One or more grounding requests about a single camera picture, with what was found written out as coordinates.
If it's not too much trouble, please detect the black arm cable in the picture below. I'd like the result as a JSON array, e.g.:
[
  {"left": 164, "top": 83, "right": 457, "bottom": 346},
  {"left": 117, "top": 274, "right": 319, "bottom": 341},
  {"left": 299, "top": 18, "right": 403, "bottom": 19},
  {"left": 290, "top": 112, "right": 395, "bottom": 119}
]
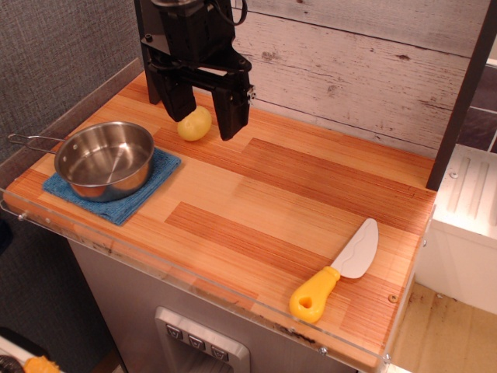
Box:
[{"left": 205, "top": 0, "right": 249, "bottom": 27}]

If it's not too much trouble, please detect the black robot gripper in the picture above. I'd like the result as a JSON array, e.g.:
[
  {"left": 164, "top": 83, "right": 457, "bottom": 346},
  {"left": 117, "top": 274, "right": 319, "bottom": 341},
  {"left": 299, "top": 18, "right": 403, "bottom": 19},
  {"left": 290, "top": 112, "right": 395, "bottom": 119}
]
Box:
[{"left": 142, "top": 1, "right": 253, "bottom": 141}]

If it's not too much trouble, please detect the orange toy object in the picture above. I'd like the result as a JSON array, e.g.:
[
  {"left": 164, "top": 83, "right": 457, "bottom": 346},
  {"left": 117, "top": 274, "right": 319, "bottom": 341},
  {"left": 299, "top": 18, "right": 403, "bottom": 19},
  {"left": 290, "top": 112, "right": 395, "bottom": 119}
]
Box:
[{"left": 23, "top": 356, "right": 62, "bottom": 373}]

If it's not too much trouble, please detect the yellow handled white toy knife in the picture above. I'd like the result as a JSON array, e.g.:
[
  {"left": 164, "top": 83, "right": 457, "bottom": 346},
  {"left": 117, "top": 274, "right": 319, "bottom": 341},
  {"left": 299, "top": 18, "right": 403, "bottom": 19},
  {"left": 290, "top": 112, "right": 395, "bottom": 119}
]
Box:
[{"left": 289, "top": 218, "right": 379, "bottom": 323}]

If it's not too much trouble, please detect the blue cloth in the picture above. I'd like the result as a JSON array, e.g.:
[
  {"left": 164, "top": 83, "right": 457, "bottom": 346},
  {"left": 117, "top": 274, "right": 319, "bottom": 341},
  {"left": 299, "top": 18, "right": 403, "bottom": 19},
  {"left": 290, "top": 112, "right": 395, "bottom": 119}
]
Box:
[{"left": 43, "top": 148, "right": 182, "bottom": 226}]

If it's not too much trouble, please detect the silver toy fridge dispenser panel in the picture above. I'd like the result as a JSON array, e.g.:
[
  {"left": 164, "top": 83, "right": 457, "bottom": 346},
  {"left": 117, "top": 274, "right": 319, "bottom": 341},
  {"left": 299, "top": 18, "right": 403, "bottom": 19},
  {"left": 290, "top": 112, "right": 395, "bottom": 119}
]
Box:
[{"left": 155, "top": 306, "right": 251, "bottom": 372}]

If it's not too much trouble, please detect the dark grey right post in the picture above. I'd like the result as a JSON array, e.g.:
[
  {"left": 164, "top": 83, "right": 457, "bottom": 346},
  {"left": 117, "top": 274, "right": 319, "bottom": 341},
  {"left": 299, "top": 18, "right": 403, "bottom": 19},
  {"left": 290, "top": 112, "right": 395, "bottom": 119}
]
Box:
[{"left": 426, "top": 0, "right": 496, "bottom": 191}]

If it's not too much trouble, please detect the dark grey post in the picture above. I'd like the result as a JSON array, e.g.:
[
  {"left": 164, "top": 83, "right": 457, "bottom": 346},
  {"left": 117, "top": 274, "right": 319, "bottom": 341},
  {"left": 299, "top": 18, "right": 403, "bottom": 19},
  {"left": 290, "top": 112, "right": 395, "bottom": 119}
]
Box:
[
  {"left": 426, "top": 0, "right": 496, "bottom": 191},
  {"left": 134, "top": 0, "right": 162, "bottom": 104}
]

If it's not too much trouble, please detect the yellow potato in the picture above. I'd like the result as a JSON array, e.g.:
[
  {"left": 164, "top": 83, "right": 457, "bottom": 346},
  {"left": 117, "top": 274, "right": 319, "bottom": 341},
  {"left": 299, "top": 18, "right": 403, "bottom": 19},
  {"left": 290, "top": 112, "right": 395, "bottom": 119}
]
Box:
[{"left": 177, "top": 106, "right": 212, "bottom": 141}]

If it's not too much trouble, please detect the white toy sink unit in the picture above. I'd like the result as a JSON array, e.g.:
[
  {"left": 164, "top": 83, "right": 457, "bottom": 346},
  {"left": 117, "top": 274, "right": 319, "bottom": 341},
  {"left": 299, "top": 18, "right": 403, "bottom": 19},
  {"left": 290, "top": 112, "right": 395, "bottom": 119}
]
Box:
[{"left": 415, "top": 145, "right": 496, "bottom": 313}]

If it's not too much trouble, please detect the dark grey left post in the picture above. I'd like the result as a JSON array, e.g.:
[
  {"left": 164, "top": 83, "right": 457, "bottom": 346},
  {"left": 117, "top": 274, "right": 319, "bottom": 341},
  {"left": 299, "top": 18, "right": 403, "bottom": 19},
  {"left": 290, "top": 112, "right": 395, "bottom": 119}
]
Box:
[{"left": 134, "top": 0, "right": 162, "bottom": 104}]

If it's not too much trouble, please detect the stainless steel pot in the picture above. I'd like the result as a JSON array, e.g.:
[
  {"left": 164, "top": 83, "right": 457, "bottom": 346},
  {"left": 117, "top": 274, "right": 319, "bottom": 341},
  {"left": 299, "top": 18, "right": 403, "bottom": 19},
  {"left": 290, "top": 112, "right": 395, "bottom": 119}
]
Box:
[{"left": 7, "top": 121, "right": 155, "bottom": 198}]

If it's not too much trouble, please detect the clear acrylic edge guard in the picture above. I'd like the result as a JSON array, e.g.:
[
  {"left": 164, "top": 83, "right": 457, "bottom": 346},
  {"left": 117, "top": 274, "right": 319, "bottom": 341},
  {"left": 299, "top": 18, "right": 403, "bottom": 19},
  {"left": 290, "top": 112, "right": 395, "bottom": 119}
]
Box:
[{"left": 4, "top": 183, "right": 433, "bottom": 372}]

